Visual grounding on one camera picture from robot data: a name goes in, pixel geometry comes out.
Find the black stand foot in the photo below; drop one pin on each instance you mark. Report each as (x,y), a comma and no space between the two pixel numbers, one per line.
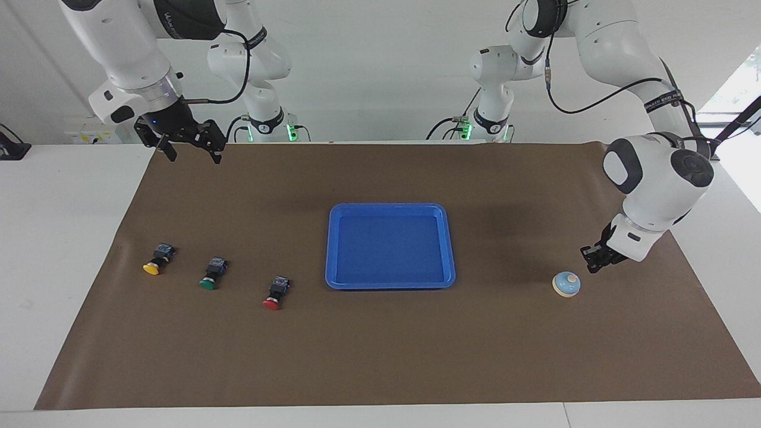
(12,150)

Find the green push button switch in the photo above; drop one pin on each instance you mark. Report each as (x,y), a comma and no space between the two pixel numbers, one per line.
(211,279)

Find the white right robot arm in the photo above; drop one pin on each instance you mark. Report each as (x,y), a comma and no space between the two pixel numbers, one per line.
(125,53)

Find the white power strip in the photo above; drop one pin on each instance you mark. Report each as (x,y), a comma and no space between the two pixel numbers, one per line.
(89,132)

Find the brown paper mat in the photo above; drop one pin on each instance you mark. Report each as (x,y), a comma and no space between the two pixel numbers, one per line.
(386,345)

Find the yellow push button switch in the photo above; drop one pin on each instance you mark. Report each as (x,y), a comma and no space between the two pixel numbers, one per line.
(156,264)

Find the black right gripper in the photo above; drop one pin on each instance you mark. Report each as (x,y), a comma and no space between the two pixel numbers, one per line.
(172,122)

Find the light blue desk bell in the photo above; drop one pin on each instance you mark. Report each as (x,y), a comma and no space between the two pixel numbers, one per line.
(566,285)

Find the black tripod stand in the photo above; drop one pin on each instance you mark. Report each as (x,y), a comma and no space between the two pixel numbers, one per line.
(737,121)

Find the red push button switch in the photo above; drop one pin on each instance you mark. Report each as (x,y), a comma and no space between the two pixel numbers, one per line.
(273,299)

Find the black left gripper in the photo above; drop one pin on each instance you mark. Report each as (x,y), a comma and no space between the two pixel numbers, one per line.
(603,252)

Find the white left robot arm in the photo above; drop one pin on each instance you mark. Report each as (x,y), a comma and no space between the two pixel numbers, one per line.
(654,178)

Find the blue plastic tray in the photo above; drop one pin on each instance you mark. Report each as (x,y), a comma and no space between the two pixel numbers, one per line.
(389,249)

